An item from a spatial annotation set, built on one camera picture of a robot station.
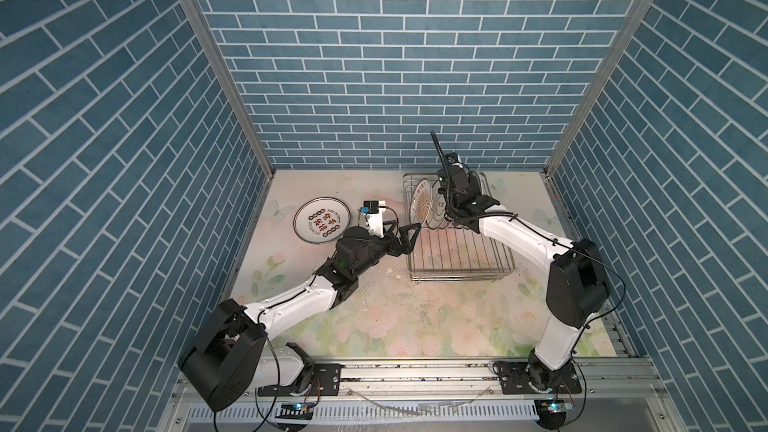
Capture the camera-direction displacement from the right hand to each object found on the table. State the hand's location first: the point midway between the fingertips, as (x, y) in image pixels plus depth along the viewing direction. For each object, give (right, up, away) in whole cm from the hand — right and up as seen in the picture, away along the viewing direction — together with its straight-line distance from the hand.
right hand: (463, 177), depth 89 cm
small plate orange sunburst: (-12, -7, +13) cm, 19 cm away
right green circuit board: (+17, -57, -18) cm, 62 cm away
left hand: (-16, -14, -11) cm, 24 cm away
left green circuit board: (-45, -58, -17) cm, 75 cm away
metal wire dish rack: (-5, -24, +8) cm, 25 cm away
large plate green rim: (-47, -14, +16) cm, 52 cm away
